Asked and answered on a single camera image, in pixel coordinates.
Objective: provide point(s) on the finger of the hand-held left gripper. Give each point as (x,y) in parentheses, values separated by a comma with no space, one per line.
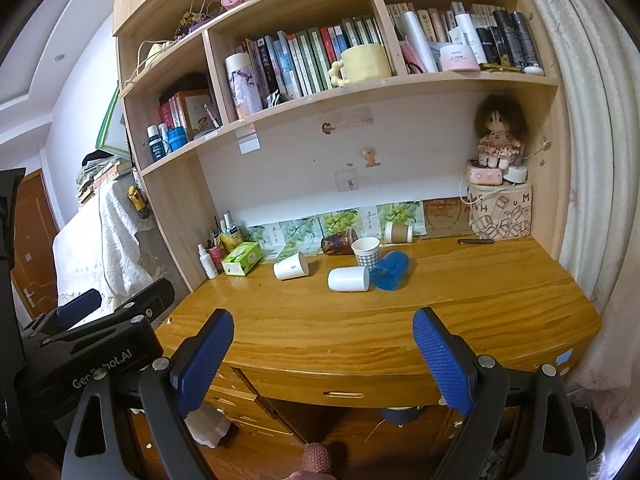
(150,296)
(77,304)

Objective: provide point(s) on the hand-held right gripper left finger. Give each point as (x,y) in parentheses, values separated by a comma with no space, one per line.
(205,360)

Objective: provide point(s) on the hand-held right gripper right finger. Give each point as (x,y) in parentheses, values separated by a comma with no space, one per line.
(440,355)

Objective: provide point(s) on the blue plastic cup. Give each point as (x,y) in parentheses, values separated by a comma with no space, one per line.
(391,271)

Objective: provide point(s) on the white plastic cup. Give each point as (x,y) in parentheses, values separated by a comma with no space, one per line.
(291,266)
(348,279)

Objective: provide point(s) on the checkered paper cup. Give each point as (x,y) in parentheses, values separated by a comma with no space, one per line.
(365,255)

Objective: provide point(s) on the brown paper cup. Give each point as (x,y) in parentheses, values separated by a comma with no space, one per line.
(398,231)

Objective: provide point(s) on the white lace cloth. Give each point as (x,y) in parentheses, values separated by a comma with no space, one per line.
(100,250)

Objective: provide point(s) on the white spray bottle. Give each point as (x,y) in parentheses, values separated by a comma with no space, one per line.
(207,263)

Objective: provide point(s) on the brown wooden door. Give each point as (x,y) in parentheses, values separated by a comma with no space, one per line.
(35,240)

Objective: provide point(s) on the pink pen holder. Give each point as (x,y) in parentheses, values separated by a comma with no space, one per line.
(216,257)

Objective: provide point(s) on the wooden desk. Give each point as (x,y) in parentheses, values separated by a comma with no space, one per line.
(350,330)

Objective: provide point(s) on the yellow toy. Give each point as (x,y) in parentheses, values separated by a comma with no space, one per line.
(136,199)

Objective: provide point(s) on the wooden bookshelf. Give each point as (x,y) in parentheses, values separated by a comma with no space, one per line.
(175,200)

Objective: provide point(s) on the green tissue pack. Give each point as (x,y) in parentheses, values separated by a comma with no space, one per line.
(242,258)

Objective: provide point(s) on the black pen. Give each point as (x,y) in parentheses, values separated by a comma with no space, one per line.
(475,241)

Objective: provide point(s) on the green leaf print card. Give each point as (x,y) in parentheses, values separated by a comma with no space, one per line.
(299,232)
(262,240)
(402,210)
(339,221)

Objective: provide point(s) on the stack of papers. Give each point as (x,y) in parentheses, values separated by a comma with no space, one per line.
(100,175)

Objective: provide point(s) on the orange bear print card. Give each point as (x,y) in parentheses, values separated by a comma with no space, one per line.
(446,217)

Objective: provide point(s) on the pink textured ball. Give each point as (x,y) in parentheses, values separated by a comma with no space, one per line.
(318,457)

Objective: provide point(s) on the dark blue bottle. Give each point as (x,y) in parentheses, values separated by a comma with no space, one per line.
(155,145)

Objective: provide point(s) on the printed cardboard box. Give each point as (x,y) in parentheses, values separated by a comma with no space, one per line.
(500,212)

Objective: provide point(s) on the blue jar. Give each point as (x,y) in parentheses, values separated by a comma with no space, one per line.
(176,140)

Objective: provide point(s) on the black slipper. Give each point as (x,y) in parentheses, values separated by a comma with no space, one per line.
(589,430)

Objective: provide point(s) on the white small case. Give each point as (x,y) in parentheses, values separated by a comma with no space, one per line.
(205,135)

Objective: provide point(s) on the green framed picture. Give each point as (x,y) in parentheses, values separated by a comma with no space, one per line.
(107,130)

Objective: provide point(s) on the white paper label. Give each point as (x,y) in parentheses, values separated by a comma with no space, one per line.
(248,141)

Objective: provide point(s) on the pink small case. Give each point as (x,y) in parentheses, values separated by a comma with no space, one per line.
(484,175)

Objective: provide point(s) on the red gift box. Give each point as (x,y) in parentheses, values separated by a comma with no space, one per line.
(192,110)

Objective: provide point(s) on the white round device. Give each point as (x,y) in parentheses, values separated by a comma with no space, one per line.
(516,174)

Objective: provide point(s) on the white floral thermos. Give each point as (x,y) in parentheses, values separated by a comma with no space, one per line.
(243,87)

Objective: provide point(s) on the brown haired doll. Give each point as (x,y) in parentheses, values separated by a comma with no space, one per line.
(499,132)

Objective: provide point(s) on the cream cloth bag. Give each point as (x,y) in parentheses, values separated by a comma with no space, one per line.
(154,55)

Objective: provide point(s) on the white curtain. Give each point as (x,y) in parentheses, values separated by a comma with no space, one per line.
(600,160)

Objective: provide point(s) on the dried flower bouquet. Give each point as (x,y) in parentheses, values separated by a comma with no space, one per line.
(192,22)

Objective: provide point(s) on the row of green blue books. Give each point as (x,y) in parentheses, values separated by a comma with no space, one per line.
(305,57)

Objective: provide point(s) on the pink cream jar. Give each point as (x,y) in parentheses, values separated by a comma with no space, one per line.
(459,58)

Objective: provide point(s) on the pink packet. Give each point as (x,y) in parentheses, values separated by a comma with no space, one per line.
(411,57)

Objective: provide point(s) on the yellow mug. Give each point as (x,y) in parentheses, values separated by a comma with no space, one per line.
(365,62)

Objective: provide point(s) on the tall white bottle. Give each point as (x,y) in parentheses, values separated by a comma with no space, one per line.
(419,40)

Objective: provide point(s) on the white tube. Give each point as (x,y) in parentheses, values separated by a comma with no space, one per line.
(471,37)

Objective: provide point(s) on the black bottle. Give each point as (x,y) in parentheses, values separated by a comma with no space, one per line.
(505,37)
(527,40)

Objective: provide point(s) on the row of pale books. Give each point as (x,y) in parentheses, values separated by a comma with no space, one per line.
(440,20)

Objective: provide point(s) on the clear wall hook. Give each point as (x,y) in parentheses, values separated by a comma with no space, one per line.
(346,180)

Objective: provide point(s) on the yellow cartoon wall sticker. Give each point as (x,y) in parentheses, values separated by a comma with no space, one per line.
(371,157)

